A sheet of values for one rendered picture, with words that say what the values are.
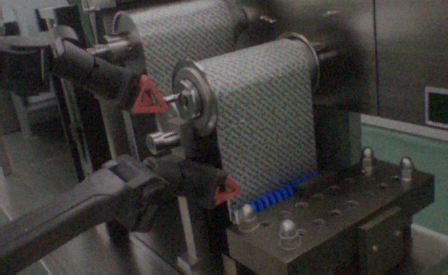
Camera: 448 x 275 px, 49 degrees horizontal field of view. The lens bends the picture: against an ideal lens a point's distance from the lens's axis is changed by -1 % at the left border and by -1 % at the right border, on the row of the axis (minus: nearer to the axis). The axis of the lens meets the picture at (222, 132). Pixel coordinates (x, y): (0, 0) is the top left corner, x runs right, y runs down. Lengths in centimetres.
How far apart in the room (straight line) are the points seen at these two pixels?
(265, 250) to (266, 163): 21
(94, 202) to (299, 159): 48
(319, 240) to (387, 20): 42
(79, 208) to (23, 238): 8
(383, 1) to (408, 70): 14
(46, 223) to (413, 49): 68
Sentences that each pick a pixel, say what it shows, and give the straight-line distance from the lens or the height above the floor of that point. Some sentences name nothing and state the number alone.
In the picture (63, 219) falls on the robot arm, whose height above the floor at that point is 120.
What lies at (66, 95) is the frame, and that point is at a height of 124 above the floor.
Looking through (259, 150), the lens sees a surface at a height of 113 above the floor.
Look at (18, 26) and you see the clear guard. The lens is 179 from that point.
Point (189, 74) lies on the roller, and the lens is 89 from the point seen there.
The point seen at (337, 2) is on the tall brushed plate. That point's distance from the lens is 105.
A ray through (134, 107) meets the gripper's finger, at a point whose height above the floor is 127.
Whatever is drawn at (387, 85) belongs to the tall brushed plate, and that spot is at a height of 121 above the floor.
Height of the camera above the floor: 148
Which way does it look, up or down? 19 degrees down
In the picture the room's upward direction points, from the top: 8 degrees counter-clockwise
